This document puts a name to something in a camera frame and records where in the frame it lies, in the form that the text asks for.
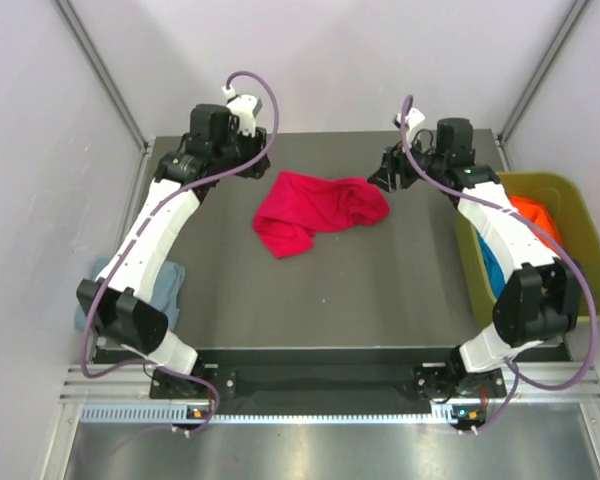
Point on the left aluminium corner post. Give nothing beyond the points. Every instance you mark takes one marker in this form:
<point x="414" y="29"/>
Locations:
<point x="80" y="34"/>

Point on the right aluminium corner post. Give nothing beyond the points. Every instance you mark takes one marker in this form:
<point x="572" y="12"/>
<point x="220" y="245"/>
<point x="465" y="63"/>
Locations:
<point x="550" y="54"/>

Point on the aluminium corner post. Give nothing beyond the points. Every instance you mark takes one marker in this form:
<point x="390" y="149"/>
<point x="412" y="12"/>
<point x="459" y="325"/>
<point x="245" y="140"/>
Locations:
<point x="80" y="34"/>
<point x="550" y="54"/>

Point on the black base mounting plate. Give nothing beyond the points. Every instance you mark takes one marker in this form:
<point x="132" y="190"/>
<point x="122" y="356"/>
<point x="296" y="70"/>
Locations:
<point x="368" y="380"/>

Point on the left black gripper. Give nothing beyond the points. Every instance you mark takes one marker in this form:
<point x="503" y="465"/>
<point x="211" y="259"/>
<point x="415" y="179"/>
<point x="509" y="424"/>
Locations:
<point x="256" y="170"/>

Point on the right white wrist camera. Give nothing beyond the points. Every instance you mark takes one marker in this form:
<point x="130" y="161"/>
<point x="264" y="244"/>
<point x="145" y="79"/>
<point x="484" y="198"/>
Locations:
<point x="414" y="121"/>

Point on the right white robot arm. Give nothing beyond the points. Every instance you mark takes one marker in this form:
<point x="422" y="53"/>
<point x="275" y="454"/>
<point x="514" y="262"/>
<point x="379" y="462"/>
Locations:
<point x="540" y="299"/>

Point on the blue t shirt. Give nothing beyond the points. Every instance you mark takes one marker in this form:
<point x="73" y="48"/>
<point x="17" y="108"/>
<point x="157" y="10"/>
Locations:
<point x="493" y="270"/>

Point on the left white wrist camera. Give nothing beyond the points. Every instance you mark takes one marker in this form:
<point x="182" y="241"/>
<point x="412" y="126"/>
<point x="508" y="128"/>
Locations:
<point x="245" y="107"/>

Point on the folded grey-blue t shirt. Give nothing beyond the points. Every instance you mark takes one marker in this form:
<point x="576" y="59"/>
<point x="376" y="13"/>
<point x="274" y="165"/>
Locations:
<point x="164" y="297"/>

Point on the magenta t shirt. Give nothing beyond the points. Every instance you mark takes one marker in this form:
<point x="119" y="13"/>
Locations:
<point x="298" y="207"/>

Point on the olive green plastic bin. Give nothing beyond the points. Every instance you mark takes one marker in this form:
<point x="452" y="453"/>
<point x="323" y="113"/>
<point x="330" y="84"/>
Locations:
<point x="567" y="208"/>

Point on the orange t shirt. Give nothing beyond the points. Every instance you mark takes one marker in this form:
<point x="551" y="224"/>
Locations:
<point x="538" y="214"/>

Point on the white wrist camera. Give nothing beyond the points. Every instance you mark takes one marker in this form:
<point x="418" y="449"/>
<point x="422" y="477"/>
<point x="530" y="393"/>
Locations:
<point x="414" y="121"/>
<point x="245" y="107"/>

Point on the slotted grey cable duct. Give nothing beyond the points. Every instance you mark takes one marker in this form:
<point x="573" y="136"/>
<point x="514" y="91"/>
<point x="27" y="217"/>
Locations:
<point x="183" y="414"/>

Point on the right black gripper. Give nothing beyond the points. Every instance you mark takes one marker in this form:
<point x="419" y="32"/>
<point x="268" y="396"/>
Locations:
<point x="393" y="164"/>

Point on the aluminium frame rail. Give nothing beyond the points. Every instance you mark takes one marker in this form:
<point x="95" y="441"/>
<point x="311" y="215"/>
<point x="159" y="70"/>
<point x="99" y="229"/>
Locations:
<point x="131" y="384"/>

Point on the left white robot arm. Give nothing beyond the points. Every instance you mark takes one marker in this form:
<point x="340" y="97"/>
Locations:
<point x="117" y="302"/>

